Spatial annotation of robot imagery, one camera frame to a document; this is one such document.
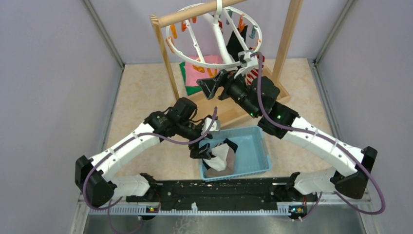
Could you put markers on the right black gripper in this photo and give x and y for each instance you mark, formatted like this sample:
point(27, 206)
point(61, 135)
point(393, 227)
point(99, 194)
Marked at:
point(209, 86)

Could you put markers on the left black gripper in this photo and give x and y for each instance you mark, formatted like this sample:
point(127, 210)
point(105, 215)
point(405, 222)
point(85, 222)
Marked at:
point(201, 152)

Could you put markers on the grey striped-cuff sock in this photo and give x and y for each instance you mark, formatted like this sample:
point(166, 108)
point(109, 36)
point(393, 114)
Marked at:
point(227, 172)

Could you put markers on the black sock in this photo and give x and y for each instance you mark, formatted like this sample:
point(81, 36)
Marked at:
point(233, 48)
point(231, 144)

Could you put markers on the light blue plastic basket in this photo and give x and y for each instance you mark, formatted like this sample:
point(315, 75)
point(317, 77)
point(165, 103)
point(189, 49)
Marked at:
point(251, 157)

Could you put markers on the white round clip hanger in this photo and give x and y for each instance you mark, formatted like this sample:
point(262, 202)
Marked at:
point(203, 29)

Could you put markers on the white sock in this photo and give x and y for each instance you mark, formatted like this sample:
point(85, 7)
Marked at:
point(218, 161)

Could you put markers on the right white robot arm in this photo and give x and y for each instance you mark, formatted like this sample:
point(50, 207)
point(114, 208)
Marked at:
point(259, 100)

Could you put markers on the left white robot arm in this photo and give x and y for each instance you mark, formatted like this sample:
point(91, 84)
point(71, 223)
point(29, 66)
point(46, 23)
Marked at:
point(95, 176)

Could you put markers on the pink folded cloth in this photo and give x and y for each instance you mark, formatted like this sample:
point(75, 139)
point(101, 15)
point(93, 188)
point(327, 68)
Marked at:
point(194, 72)

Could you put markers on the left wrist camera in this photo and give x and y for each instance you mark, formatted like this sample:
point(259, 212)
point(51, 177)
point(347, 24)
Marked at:
point(210, 126)

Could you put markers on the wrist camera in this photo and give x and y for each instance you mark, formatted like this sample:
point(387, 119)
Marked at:
point(210, 126)
point(249, 61)

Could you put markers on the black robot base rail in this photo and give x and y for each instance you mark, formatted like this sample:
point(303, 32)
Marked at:
point(252, 194)

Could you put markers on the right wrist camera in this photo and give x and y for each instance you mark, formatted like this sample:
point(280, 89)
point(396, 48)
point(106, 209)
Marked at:
point(249, 61)

